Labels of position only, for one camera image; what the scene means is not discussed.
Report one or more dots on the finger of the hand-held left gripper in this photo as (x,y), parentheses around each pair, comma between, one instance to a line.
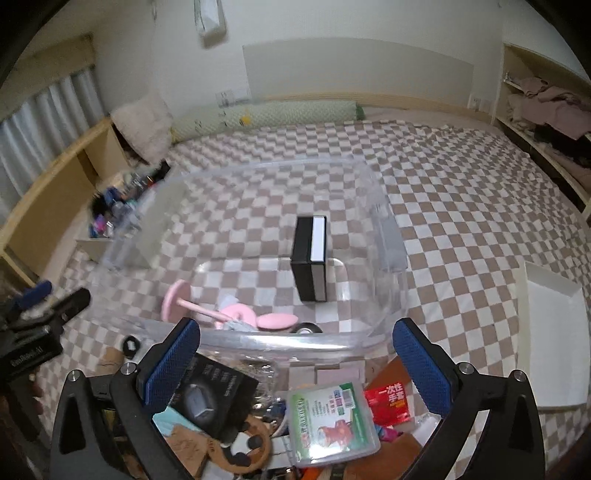
(69,302)
(34,291)

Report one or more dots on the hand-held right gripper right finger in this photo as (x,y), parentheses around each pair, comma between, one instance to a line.
(421,367)

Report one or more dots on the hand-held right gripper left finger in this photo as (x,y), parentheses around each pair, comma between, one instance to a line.
(170,367)

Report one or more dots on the clear plastic container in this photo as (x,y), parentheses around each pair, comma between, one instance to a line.
(390,240)

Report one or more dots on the small black round object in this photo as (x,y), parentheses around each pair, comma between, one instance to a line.
(130,346)

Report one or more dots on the red packet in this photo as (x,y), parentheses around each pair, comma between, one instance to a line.
(387,402)

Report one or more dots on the black product box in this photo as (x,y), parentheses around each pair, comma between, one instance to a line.
(219,383)

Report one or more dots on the pink dumbbell toy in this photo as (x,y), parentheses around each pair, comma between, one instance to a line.
(175,299)

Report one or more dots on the wooden bedside shelf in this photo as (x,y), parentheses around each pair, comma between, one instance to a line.
(41,221)

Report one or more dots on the brown paper card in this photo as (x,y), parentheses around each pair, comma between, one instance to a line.
(187,454)

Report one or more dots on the brown cardboard piece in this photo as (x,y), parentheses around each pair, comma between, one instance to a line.
(392,457)

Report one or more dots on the clear case with green label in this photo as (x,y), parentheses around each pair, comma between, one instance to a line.
(332,424)

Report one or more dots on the pile of small toiletries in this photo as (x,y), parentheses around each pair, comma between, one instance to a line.
(108,198)

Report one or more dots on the pink round disc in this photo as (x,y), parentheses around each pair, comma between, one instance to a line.
(273,321)

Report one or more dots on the black wheel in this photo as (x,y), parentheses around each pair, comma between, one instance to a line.
(307,329)

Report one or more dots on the white tray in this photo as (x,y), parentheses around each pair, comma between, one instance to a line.
(549,346)

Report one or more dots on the checkered bed sheet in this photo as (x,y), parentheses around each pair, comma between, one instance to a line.
(461,207)

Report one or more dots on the black box with white stripe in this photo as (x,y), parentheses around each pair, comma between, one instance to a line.
(302,242)

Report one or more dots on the grey curtain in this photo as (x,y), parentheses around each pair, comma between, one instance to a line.
(46,115)

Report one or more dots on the fluffy white pillow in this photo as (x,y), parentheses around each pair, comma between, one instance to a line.
(143,124)

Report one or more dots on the green bolster pillow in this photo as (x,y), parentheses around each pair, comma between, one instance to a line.
(277,113)

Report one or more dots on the pile of clothes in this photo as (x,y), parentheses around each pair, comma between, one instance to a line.
(554,106)

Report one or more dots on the wooden wardrobe shelf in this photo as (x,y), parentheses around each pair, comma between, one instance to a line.
(503,83)

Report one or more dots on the white air conditioner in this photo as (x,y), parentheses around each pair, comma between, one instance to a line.
(210,18)

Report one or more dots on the wall socket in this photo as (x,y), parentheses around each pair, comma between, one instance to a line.
(474,101)

